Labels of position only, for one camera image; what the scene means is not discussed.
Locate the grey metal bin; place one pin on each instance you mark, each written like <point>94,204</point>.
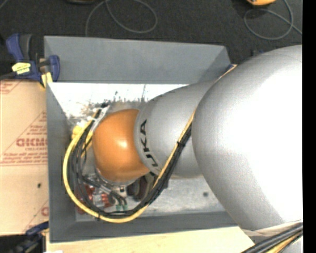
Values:
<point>131,62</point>

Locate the brown cardboard board red print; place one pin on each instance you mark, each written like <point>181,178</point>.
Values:
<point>21,188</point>

